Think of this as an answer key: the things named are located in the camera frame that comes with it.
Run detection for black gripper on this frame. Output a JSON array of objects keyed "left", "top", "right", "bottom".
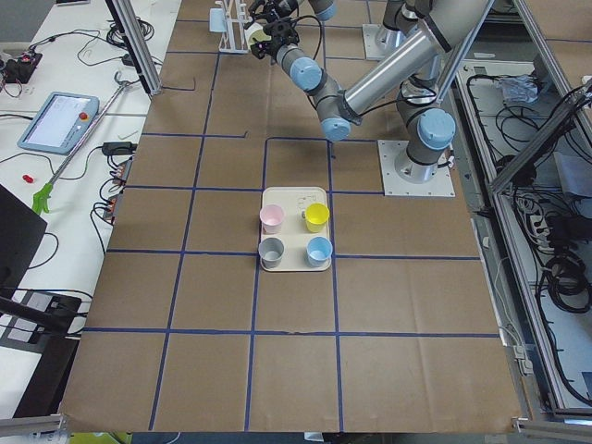
[
  {"left": 244, "top": 0, "right": 299, "bottom": 28},
  {"left": 261, "top": 20, "right": 299, "bottom": 58}
]

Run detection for pale green plastic cup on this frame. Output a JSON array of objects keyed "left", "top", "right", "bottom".
[{"left": 244, "top": 22, "right": 272, "bottom": 47}]

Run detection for light blue plastic cup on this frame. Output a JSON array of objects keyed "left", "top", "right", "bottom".
[{"left": 209, "top": 7, "right": 227, "bottom": 33}]

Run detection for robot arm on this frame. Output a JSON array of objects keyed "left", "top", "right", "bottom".
[
  {"left": 249, "top": 1, "right": 489, "bottom": 184},
  {"left": 290, "top": 1, "right": 418, "bottom": 60}
]

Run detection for pink plastic cup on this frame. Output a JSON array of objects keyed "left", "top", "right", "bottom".
[{"left": 259, "top": 204, "right": 285, "bottom": 234}]

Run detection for yellow plastic cup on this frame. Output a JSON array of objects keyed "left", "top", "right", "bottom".
[{"left": 303, "top": 203, "right": 330, "bottom": 233}]

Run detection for grey plastic cup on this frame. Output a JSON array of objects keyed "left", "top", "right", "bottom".
[{"left": 258, "top": 237, "right": 285, "bottom": 269}]

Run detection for cream plastic tray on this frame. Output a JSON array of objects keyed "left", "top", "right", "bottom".
[{"left": 260, "top": 186, "right": 332, "bottom": 272}]

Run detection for black power adapter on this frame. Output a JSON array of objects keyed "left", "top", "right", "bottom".
[{"left": 101, "top": 142, "right": 137, "bottom": 156}]

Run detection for blue teach pendant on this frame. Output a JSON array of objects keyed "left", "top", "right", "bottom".
[{"left": 17, "top": 92, "right": 100, "bottom": 155}]

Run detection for metal reacher grabber tool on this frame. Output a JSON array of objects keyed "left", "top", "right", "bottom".
[{"left": 31, "top": 70, "right": 137, "bottom": 216}]

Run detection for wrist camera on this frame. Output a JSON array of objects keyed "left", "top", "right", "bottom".
[{"left": 250, "top": 41, "right": 273, "bottom": 60}]

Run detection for white wire cup rack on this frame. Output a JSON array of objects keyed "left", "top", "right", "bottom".
[{"left": 212, "top": 0, "right": 250, "bottom": 54}]

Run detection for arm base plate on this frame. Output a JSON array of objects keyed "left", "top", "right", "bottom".
[
  {"left": 362, "top": 24, "right": 401, "bottom": 61},
  {"left": 377, "top": 140, "right": 455, "bottom": 198}
]

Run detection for aluminium frame post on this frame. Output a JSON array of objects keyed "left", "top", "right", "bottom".
[{"left": 105, "top": 0, "right": 162, "bottom": 97}]

